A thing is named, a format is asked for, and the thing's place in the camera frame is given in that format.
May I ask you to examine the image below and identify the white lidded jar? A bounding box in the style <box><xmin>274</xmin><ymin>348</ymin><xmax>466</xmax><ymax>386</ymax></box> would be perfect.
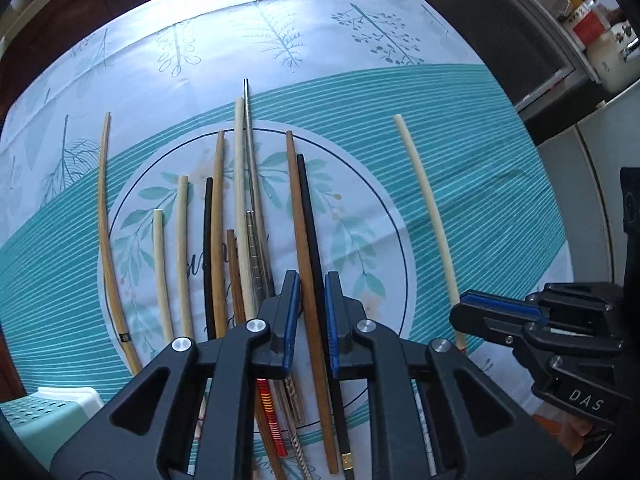
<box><xmin>587</xmin><ymin>20</ymin><xmax>640</xmax><ymax>93</ymax></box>

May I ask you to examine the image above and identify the bunch of assorted chopsticks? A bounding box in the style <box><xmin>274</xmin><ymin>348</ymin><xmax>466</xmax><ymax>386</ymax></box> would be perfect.
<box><xmin>97</xmin><ymin>77</ymin><xmax>308</xmax><ymax>480</ymax></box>

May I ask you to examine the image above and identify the leaf-print teal tablecloth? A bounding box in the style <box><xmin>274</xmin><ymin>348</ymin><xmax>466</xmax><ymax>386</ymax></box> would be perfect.
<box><xmin>0</xmin><ymin>0</ymin><xmax>576</xmax><ymax>480</ymax></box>

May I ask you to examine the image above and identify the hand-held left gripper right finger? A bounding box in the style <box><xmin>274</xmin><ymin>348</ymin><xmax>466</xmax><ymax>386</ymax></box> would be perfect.
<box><xmin>323</xmin><ymin>270</ymin><xmax>577</xmax><ymax>480</ymax></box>

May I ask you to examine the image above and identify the long brown wooden chopstick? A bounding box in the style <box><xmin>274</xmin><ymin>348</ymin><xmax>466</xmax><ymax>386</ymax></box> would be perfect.
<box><xmin>285</xmin><ymin>130</ymin><xmax>340</xmax><ymax>476</ymax></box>

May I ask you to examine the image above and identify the dark glass-door oven cabinet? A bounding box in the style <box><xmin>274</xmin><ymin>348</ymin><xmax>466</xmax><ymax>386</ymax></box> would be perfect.
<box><xmin>387</xmin><ymin>0</ymin><xmax>593</xmax><ymax>121</ymax></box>

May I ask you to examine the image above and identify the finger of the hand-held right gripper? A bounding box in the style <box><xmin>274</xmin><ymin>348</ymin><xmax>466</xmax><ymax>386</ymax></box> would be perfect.
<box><xmin>462</xmin><ymin>284</ymin><xmax>621</xmax><ymax>321</ymax></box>
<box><xmin>449</xmin><ymin>302</ymin><xmax>626</xmax><ymax>356</ymax></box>

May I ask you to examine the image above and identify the cream chopstick red end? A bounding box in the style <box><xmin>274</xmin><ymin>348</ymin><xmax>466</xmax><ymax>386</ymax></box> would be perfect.
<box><xmin>392</xmin><ymin>114</ymin><xmax>468</xmax><ymax>356</ymax></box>

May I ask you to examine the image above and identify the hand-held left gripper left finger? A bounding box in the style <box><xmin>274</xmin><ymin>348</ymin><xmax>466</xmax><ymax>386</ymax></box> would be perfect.
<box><xmin>49</xmin><ymin>269</ymin><xmax>302</xmax><ymax>480</ymax></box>

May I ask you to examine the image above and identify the black chopstick gold band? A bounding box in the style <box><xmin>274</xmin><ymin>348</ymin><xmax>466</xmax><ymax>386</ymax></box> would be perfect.
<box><xmin>296</xmin><ymin>153</ymin><xmax>357</xmax><ymax>480</ymax></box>

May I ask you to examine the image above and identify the green utensil holder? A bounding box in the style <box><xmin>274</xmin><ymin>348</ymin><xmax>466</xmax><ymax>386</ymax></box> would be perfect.
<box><xmin>0</xmin><ymin>386</ymin><xmax>105</xmax><ymax>466</ymax></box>

